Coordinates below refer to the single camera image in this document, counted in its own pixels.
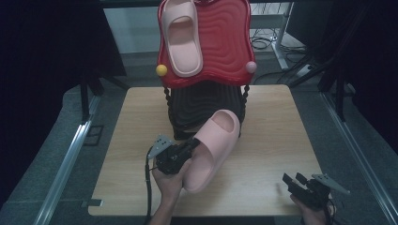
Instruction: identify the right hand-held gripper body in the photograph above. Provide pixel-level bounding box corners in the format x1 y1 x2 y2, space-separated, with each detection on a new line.
288 172 351 210

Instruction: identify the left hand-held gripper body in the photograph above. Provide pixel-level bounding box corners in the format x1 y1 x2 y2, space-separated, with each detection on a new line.
146 134 193 175

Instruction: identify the pink slide slipper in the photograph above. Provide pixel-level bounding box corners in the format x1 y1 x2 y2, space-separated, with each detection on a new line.
160 0 204 78
182 109 241 194

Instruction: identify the red and black shoe rack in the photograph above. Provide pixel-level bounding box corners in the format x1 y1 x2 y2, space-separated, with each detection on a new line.
155 0 258 141

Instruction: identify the person's right hand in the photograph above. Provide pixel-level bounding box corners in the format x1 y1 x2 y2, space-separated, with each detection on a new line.
289 193 334 225

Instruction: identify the person's left hand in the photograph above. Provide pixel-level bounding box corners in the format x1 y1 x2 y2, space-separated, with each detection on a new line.
151 157 192 202

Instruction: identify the black metal stand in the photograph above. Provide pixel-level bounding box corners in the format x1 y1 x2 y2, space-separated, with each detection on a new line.
79 70 130 123
287 6 372 123

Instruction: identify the white power strip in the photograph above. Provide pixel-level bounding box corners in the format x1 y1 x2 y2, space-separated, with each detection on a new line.
293 64 314 79

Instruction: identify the white desk leg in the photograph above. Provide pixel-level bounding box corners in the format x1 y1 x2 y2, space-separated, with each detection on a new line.
250 2 295 71

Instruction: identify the dark curtain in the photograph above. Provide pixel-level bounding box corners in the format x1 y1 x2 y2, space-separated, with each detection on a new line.
0 0 128 207
285 0 398 148

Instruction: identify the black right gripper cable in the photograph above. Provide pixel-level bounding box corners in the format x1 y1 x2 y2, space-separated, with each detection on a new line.
324 198 339 225

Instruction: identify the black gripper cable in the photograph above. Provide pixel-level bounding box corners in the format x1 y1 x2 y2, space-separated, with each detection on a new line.
324 198 339 225
144 145 155 225

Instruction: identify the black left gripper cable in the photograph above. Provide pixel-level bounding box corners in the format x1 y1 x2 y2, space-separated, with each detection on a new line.
144 145 155 225

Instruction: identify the aluminium floor rail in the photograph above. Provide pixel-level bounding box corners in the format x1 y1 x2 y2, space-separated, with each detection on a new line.
321 93 398 225
32 120 94 225

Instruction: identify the black floor bracket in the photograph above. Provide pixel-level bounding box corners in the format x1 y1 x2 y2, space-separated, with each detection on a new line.
83 125 105 147

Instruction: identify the tangle of black floor cables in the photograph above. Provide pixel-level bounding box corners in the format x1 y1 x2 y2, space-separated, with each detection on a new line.
251 27 314 86

